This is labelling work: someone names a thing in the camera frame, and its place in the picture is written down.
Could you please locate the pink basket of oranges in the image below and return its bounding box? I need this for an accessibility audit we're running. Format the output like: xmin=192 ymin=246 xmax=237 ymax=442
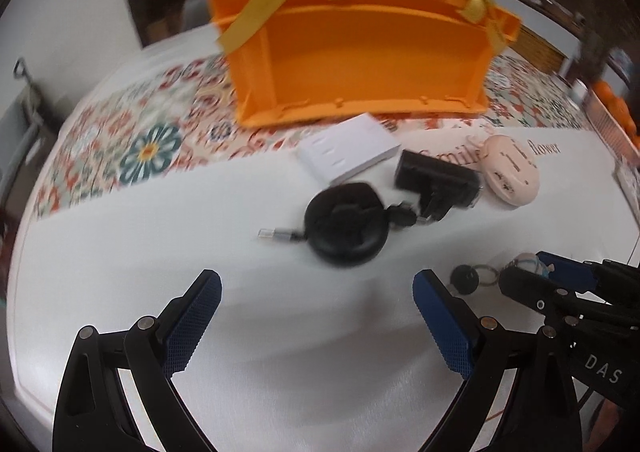
xmin=585 ymin=80 xmax=639 ymax=167

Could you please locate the black clip-on device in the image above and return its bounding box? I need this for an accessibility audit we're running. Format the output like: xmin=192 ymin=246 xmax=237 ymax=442
xmin=394 ymin=150 xmax=483 ymax=221

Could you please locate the small white cup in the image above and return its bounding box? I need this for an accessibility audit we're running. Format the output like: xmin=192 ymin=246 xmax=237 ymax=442
xmin=568 ymin=78 xmax=588 ymax=108

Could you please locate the white USB hub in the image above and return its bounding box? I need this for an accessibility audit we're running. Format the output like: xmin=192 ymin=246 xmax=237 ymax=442
xmin=296 ymin=113 xmax=400 ymax=186

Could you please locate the patterned tile table runner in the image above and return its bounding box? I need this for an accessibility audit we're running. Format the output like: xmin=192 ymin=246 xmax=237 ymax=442
xmin=34 ymin=56 xmax=590 ymax=218

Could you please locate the upright vacuum cleaner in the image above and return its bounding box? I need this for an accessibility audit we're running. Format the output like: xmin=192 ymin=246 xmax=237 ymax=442
xmin=13 ymin=58 xmax=44 ymax=126

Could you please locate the pink deer round gadget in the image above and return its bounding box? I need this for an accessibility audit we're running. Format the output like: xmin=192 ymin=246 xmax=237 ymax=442
xmin=466 ymin=134 xmax=540 ymax=207

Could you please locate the orange plastic storage crate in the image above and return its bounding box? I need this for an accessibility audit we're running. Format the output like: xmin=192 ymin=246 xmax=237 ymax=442
xmin=207 ymin=0 xmax=521 ymax=128

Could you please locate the black retractable cable reel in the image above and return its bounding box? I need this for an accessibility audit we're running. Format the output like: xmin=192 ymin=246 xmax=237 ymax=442
xmin=258 ymin=182 xmax=418 ymax=267

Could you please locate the black key with figure keychain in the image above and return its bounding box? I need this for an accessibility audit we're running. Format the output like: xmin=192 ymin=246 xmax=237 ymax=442
xmin=447 ymin=253 xmax=554 ymax=296

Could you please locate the woven wicker tissue box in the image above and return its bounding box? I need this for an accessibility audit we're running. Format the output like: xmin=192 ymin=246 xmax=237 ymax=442
xmin=511 ymin=25 xmax=566 ymax=74

